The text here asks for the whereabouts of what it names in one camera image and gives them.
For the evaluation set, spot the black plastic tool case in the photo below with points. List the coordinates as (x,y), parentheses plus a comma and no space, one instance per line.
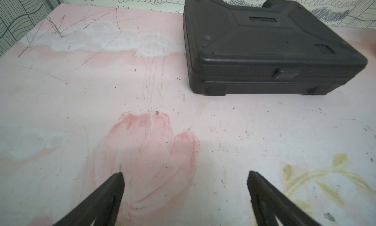
(279,48)

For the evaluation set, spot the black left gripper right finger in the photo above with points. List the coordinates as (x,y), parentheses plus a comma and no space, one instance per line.
(271,207)

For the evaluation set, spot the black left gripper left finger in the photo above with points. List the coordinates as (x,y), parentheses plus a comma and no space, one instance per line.
(100,208)

